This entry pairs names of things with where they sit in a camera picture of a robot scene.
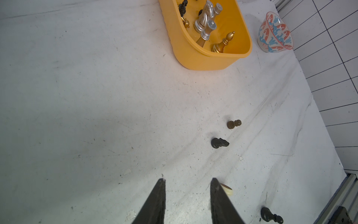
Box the gold bishop chess piece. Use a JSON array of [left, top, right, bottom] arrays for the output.
[[211, 31, 235, 53]]

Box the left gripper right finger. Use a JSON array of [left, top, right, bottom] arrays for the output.
[[210, 178, 244, 224]]

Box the brown pawn chess piece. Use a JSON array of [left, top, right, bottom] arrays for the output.
[[227, 119, 242, 129]]

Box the silver knight chess piece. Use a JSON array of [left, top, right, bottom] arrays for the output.
[[194, 1, 214, 33]]

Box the gold pawn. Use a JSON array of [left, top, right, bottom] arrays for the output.
[[181, 17, 190, 28]]

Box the red blue patterned bowl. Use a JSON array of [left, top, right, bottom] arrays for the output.
[[257, 12, 294, 53]]

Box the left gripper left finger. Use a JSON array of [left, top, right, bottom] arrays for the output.
[[132, 178, 166, 224]]

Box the yellow plastic storage box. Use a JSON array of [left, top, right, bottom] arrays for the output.
[[159, 1, 252, 71]]

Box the silver gold queen chess piece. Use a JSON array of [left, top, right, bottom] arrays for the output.
[[196, 20, 217, 47]]

